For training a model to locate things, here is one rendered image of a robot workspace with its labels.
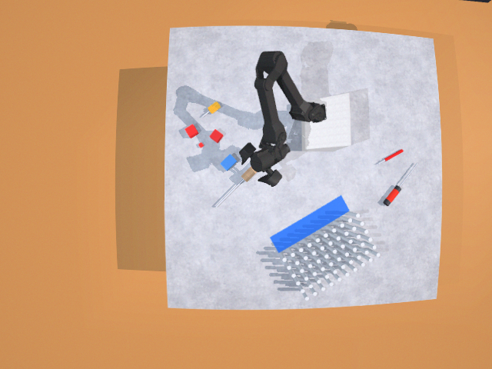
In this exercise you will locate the blue flat strip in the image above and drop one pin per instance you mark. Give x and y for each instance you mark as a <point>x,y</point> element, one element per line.
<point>309,224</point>

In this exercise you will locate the red block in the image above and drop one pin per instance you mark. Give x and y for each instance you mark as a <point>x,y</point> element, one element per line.
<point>191,131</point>
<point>216,136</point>

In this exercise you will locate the blue cube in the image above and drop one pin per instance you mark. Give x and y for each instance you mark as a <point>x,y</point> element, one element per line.
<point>228,162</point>

